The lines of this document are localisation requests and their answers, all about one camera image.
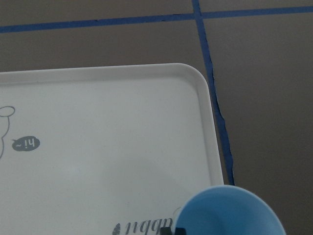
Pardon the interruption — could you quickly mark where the cream serving tray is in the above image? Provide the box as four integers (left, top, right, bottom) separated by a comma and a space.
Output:
0, 64, 223, 235

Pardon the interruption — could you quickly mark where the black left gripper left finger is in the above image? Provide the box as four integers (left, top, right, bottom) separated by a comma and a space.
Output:
160, 227, 171, 235

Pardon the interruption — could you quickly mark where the light blue cup back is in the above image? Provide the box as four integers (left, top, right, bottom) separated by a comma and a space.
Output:
172, 185, 286, 235

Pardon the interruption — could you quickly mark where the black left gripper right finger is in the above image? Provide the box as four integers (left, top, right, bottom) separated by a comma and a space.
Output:
175, 228, 187, 235

